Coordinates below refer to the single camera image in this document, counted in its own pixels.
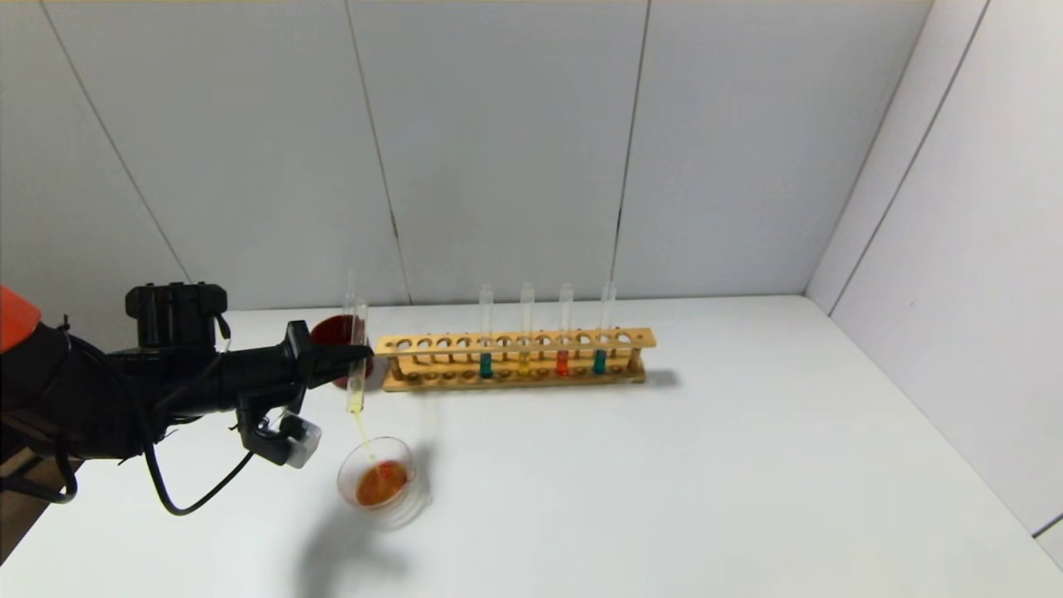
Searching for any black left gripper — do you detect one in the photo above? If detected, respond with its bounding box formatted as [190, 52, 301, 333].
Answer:
[219, 320, 375, 415]

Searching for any test tube yellow pigment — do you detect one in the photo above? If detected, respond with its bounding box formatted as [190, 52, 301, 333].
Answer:
[345, 297, 370, 414]
[518, 282, 536, 379]

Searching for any test tube green pigment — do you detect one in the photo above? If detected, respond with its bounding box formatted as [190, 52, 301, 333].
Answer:
[476, 284, 495, 380]
[592, 282, 617, 375]

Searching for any wooden test tube rack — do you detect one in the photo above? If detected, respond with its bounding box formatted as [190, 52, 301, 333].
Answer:
[375, 328, 657, 393]

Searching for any dark red cup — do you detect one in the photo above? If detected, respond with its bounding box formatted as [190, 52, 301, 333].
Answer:
[311, 314, 380, 391]

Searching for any clear glass beaker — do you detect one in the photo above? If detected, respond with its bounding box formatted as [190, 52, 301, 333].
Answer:
[337, 436, 434, 528]

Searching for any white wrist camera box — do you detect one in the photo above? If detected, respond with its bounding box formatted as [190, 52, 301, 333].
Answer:
[239, 407, 323, 470]

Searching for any black camera cable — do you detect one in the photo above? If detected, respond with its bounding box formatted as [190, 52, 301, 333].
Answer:
[145, 444, 257, 517]

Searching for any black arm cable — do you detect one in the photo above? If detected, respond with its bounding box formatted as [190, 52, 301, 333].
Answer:
[0, 444, 80, 506]

